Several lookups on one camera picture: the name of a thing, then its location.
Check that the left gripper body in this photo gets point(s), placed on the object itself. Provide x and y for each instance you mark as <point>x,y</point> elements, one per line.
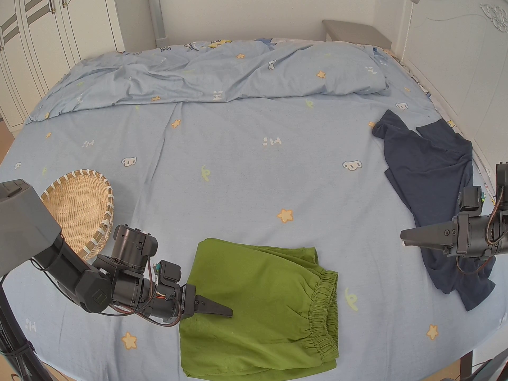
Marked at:
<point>186,302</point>

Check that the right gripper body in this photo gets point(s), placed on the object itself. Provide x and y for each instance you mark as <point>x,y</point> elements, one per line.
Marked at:
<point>474,236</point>

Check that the green shorts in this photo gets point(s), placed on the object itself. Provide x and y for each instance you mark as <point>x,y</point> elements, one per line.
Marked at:
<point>258,300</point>

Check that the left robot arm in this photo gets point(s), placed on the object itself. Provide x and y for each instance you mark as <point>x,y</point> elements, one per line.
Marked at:
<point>91,292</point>

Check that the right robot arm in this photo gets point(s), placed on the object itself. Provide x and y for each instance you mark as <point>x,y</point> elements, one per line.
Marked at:
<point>503,189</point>

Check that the dark blue garment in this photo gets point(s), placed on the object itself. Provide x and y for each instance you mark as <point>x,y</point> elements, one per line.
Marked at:
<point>428,165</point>

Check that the bed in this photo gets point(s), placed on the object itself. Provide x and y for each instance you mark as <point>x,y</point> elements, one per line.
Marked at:
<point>258,181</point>

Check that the round woven basket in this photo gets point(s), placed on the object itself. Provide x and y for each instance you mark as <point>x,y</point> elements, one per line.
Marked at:
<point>79,208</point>

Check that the pale blue quilt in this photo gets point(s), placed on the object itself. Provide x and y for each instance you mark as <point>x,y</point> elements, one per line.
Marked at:
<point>238,74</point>

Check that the grey bedside table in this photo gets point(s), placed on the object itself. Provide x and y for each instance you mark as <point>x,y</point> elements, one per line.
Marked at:
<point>353,32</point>

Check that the white wardrobe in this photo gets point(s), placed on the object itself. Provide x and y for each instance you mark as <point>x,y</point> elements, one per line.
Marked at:
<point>47,46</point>

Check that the grey vertical pipe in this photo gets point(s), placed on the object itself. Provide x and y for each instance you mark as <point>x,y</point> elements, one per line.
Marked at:
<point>155,10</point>

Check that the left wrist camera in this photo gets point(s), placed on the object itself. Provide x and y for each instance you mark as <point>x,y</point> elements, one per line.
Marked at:
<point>170,272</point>

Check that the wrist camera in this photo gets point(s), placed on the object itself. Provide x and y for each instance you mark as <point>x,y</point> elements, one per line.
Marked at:
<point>470,199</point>
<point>170,272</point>

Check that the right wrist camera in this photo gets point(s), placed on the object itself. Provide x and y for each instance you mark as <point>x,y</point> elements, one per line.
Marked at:
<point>470,199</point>

